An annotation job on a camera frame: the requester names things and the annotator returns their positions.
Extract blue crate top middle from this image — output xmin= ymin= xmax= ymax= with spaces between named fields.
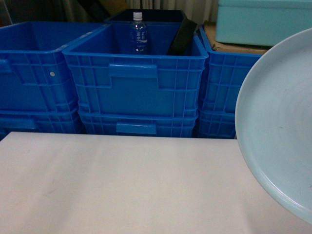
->
xmin=63 ymin=22 xmax=208 ymax=118

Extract clear water bottle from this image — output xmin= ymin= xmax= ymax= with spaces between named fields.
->
xmin=130 ymin=11 xmax=148 ymax=55

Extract blue crate bottom right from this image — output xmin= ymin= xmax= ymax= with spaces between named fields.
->
xmin=197 ymin=110 xmax=236 ymax=139

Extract blue crate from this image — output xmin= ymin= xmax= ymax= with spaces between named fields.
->
xmin=198 ymin=24 xmax=265 ymax=114
xmin=78 ymin=110 xmax=198 ymax=138
xmin=63 ymin=22 xmax=208 ymax=118
xmin=0 ymin=109 xmax=86 ymax=139
xmin=0 ymin=21 xmax=101 ymax=113
xmin=197 ymin=110 xmax=236 ymax=139

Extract light blue round tray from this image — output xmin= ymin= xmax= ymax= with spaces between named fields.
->
xmin=235 ymin=29 xmax=312 ymax=223

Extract black foam block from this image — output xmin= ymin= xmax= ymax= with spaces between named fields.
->
xmin=166 ymin=18 xmax=197 ymax=56

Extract blue crate top left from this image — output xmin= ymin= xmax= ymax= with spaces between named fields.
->
xmin=0 ymin=21 xmax=101 ymax=113

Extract blue crate top right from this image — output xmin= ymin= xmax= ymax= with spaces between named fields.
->
xmin=198 ymin=24 xmax=265 ymax=114

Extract blue crate bottom middle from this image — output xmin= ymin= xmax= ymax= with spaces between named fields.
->
xmin=78 ymin=110 xmax=198 ymax=138

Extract blue crate bottom left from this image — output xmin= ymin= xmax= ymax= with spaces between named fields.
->
xmin=0 ymin=109 xmax=86 ymax=139

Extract teal plastic bin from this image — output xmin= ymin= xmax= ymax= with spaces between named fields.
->
xmin=215 ymin=0 xmax=312 ymax=46

